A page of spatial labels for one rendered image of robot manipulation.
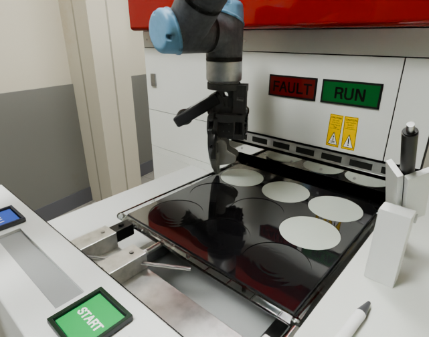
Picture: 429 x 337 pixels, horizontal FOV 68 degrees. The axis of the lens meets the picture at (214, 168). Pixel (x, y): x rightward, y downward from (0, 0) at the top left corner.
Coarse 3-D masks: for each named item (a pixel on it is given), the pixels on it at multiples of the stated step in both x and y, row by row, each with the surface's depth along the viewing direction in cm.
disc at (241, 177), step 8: (240, 168) 80; (224, 176) 75; (232, 176) 75; (240, 176) 75; (248, 176) 75; (256, 176) 76; (232, 184) 71; (240, 184) 71; (248, 184) 71; (256, 184) 71
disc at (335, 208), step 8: (312, 200) 65; (320, 200) 65; (328, 200) 65; (336, 200) 65; (344, 200) 65; (312, 208) 62; (320, 208) 62; (328, 208) 62; (336, 208) 62; (344, 208) 62; (352, 208) 62; (360, 208) 62; (320, 216) 59; (328, 216) 59; (336, 216) 59; (344, 216) 59; (352, 216) 59; (360, 216) 59
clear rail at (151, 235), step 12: (120, 216) 59; (156, 240) 52; (168, 240) 51; (180, 252) 49; (192, 264) 47; (204, 264) 46; (216, 276) 44; (228, 276) 44; (240, 288) 42; (252, 300) 40; (264, 300) 40; (276, 312) 38; (288, 312) 38; (288, 324) 37; (300, 324) 37
